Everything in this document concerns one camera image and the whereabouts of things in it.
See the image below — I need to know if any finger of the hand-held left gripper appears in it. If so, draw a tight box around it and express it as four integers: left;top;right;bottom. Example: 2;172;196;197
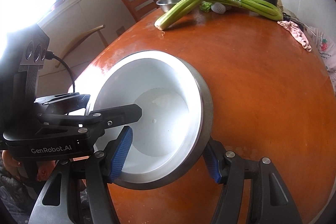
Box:
34;93;91;115
37;104;143;135

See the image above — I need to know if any person's left hand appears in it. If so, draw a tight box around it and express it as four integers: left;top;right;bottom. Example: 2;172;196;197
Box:
1;151;51;182

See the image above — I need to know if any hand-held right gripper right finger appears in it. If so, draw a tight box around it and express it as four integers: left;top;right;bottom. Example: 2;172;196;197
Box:
202;139;303;224

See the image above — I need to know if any steel bowl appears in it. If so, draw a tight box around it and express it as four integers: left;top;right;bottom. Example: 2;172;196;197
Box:
88;50;214;190

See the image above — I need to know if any curved-back wooden chair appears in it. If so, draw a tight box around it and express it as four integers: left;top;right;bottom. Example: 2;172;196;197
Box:
54;25;109;68

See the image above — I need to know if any steel basin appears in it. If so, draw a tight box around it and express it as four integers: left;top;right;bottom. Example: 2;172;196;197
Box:
156;0;189;12

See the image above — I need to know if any wrapped celery bunch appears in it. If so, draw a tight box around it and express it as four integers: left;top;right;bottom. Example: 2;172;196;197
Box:
202;0;284;21

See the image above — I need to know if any pink cloth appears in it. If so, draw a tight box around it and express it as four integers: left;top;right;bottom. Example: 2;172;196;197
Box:
278;20;313;53

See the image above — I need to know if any black cable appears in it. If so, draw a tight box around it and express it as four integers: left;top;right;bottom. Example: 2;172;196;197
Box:
47;52;76;94

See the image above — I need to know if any pink strawberry print garment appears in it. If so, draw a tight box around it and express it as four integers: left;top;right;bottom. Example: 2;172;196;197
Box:
306;26;336;96

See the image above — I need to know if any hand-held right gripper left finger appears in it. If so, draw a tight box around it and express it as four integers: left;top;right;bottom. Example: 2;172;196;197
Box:
28;126;133;224

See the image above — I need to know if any long celery bunch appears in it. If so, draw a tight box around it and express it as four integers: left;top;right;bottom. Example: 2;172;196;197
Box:
154;0;231;30

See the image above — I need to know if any dark flat object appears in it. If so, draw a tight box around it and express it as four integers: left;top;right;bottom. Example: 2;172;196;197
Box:
282;10;306;28

